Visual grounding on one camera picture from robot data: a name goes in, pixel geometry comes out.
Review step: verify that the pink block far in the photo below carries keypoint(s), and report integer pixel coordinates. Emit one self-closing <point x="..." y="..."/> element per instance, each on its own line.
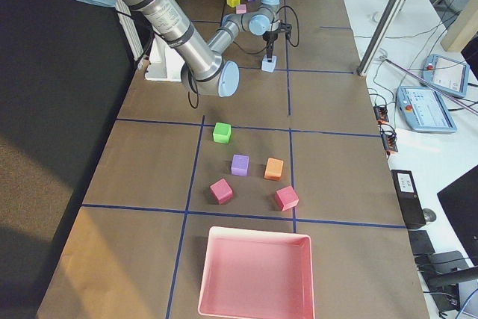
<point x="240" y="9"/>

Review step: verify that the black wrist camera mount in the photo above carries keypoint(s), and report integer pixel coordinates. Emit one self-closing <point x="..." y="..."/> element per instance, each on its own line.
<point x="286" y="29"/>

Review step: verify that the teach pendant near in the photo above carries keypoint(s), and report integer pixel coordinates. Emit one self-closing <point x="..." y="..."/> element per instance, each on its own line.
<point x="424" y="110"/>

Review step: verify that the light blue block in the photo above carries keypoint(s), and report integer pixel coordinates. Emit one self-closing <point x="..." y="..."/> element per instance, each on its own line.
<point x="268" y="64"/>

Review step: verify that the purple block near gripper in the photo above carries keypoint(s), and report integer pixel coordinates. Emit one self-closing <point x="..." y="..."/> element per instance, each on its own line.
<point x="240" y="165"/>

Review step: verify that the magenta block right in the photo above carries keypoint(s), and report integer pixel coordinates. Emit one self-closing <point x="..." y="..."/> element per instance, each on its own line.
<point x="286" y="198"/>

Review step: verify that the green block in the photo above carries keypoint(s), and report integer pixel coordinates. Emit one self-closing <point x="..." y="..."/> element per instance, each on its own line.
<point x="222" y="132"/>

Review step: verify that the black orange connector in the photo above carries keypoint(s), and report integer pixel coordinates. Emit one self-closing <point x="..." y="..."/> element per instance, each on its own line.
<point x="381" y="114"/>
<point x="389" y="141"/>

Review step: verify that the black monitor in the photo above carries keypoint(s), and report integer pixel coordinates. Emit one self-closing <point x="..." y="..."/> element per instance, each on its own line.
<point x="459" y="202"/>

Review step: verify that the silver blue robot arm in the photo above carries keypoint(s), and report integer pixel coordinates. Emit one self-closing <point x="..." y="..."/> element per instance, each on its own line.
<point x="204" y="72"/>

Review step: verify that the teach pendant far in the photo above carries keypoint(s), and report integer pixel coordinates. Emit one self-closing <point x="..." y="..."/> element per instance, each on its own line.
<point x="448" y="74"/>

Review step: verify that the orange block near gripper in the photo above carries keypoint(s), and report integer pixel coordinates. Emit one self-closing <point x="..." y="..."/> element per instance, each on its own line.
<point x="273" y="169"/>

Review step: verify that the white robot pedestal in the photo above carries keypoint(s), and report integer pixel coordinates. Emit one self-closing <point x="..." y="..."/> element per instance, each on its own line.
<point x="165" y="64"/>

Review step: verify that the magenta block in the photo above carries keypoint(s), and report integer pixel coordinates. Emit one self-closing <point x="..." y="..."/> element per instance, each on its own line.
<point x="221" y="191"/>
<point x="286" y="198"/>

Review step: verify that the magenta block left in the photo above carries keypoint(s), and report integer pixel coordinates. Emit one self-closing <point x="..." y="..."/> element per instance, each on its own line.
<point x="221" y="191"/>

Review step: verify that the aluminium frame post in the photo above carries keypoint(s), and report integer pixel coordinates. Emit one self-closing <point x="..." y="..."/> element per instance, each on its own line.
<point x="388" y="15"/>

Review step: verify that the black power box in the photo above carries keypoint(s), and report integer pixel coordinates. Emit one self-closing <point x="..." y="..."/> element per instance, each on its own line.
<point x="408" y="199"/>

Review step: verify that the black orange connector upper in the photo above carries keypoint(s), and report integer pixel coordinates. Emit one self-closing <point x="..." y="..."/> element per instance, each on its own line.
<point x="381" y="114"/>

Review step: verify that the pink tray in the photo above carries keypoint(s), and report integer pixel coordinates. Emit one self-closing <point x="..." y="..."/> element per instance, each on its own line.
<point x="257" y="274"/>

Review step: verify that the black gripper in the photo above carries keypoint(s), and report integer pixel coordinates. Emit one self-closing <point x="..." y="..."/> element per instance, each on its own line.
<point x="269" y="37"/>

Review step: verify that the teach pendant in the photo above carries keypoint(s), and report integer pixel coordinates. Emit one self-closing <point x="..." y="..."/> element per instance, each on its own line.
<point x="424" y="110"/>
<point x="448" y="74"/>

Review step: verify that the black orange connector lower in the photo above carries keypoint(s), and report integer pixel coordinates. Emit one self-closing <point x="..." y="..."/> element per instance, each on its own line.
<point x="389" y="141"/>

